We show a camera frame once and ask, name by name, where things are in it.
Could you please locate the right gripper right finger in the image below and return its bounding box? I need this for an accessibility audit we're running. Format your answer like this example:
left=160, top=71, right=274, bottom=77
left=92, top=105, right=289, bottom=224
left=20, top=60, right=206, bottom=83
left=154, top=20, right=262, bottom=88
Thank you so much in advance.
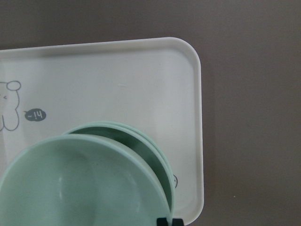
left=172, top=218, right=184, bottom=226

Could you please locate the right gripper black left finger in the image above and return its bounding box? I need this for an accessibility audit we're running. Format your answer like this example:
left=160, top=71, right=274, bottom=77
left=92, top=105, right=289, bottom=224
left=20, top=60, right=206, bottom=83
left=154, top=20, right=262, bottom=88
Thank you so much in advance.
left=156, top=218, right=168, bottom=226

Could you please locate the green bowl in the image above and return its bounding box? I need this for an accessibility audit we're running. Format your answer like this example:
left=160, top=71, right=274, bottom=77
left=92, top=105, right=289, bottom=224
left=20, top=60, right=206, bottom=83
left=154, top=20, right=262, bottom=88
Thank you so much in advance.
left=0, top=134, right=172, bottom=226
left=103, top=121, right=177, bottom=205
left=65, top=121, right=175, bottom=213

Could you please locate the green bowl on tray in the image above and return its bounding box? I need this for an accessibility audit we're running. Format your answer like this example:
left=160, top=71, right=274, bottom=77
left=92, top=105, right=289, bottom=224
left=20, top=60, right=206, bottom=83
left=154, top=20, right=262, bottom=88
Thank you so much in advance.
left=103, top=121, right=177, bottom=205

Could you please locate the beige serving tray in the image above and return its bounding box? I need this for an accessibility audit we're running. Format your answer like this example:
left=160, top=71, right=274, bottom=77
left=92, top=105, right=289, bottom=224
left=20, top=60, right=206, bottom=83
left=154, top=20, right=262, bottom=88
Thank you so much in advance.
left=0, top=37, right=204, bottom=225

